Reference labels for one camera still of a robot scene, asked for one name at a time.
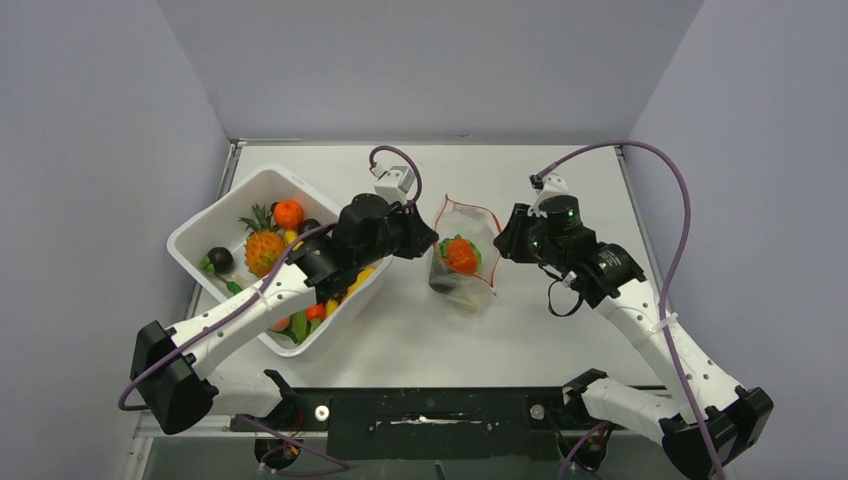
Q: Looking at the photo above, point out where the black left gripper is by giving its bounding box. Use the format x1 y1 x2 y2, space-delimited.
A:
356 198 438 268

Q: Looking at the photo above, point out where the clear orange-zip bag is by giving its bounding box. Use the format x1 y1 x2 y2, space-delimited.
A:
427 195 502 313

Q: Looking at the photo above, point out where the green lettuce head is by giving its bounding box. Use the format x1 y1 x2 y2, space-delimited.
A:
438 234 482 270

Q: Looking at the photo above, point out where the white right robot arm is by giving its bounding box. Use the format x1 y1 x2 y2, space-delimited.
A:
493 195 774 479

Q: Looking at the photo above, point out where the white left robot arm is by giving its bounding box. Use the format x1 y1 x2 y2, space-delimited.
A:
118 193 438 435

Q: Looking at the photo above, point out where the white plastic food bin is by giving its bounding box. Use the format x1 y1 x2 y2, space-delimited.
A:
167 164 393 358

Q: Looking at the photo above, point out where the yellow banana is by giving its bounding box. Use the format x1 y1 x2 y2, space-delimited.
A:
343 267 375 302

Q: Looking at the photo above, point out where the orange carrot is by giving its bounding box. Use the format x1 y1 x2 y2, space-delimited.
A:
304 303 327 324

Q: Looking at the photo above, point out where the toy pineapple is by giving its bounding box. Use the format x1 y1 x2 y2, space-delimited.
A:
239 203 287 278

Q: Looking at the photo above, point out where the white green scallion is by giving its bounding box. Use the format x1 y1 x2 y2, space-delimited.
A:
214 273 243 295

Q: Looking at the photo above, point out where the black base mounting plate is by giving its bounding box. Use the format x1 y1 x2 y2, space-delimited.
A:
260 387 614 464

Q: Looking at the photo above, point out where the dark mangosteen with green leaves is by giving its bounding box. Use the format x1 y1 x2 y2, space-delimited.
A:
199 246 235 275

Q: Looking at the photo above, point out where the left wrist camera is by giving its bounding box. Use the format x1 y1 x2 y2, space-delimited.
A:
372 165 415 205

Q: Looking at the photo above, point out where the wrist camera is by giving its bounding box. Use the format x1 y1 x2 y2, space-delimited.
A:
528 173 570 217
372 165 415 205

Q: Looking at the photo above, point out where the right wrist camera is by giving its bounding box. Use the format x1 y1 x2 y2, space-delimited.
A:
528 173 570 217

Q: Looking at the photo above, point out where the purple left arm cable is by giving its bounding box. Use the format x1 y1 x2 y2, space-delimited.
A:
117 145 424 478

